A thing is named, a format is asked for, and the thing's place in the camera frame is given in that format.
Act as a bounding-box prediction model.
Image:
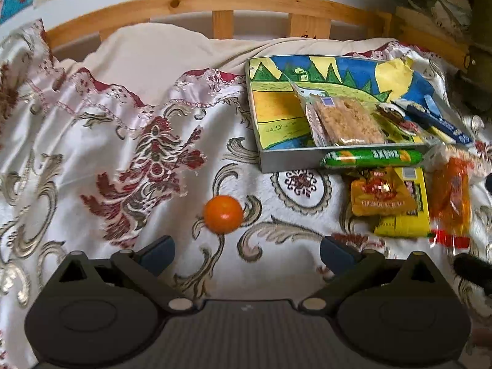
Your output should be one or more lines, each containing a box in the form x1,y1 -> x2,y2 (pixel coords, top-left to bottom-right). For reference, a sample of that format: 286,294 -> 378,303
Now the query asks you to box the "floral printed blanket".
0,19 -> 492,369

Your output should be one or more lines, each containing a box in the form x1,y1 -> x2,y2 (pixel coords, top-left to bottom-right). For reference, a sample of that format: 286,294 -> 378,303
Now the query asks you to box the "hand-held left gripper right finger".
298,236 -> 442,315

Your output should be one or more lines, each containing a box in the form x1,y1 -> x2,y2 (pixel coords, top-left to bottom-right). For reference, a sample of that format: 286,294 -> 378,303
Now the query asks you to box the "beige pillow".
52,23 -> 400,108

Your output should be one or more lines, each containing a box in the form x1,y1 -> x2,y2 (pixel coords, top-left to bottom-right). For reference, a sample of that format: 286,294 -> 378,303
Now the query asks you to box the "yellow green candy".
384,121 -> 427,145

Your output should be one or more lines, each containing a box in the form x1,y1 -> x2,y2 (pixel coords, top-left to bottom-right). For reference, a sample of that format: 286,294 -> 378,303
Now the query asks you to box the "orange clear snack packet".
427,149 -> 474,248

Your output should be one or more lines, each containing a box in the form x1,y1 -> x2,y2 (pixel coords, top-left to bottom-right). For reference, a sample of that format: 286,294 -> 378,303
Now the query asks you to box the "wooden bed headboard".
44,0 -> 471,70

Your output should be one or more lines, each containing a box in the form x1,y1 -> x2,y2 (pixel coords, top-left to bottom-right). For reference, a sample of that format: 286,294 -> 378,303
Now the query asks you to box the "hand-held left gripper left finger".
50,236 -> 196,315

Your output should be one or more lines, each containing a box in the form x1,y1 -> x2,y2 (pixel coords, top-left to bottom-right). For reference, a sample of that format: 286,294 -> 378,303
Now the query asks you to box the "large rice cake bar packet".
305,93 -> 387,149

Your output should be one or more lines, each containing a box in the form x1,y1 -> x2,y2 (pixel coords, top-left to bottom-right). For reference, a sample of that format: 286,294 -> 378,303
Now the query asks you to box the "olive green bag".
467,0 -> 492,81

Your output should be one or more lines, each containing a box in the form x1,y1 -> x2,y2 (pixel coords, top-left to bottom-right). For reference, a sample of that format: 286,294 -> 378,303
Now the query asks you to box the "grey crumpled cloth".
388,0 -> 474,43

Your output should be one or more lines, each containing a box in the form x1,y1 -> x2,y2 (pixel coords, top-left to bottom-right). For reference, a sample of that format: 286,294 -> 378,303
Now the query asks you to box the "metal tray with painted liner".
245,56 -> 432,173

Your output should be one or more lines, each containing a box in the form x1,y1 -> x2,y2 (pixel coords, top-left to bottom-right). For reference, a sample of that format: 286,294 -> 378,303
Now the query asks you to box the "blue snack packet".
392,98 -> 474,147

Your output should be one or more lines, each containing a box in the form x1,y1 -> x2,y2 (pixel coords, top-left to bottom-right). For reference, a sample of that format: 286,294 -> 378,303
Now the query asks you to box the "small rice cake bar packet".
423,144 -> 462,173

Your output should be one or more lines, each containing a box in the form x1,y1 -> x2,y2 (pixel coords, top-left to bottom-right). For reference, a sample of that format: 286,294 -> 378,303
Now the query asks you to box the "golden foil candy packet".
350,168 -> 418,216

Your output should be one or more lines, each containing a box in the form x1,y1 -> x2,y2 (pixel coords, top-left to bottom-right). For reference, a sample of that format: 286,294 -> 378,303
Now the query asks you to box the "yellow snack packet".
374,167 -> 431,239

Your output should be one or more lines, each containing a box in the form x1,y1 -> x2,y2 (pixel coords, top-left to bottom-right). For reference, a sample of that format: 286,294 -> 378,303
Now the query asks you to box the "orange tangerine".
203,195 -> 244,234

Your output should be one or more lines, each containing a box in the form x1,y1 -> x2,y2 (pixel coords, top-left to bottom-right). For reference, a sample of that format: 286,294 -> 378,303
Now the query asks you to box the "green sausage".
321,149 -> 423,170

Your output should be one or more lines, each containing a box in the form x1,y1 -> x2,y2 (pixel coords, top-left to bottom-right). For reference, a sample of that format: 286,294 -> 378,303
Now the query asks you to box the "red candy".
375,104 -> 409,131

